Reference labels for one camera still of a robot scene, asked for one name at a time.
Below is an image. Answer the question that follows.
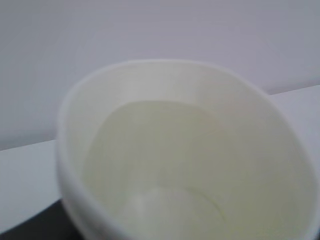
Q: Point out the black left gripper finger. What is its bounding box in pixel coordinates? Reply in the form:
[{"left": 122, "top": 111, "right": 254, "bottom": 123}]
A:
[{"left": 0, "top": 200, "right": 80, "bottom": 240}]

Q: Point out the white paper cup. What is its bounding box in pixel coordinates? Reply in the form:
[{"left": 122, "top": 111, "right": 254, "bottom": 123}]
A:
[{"left": 56, "top": 60, "right": 320, "bottom": 240}]

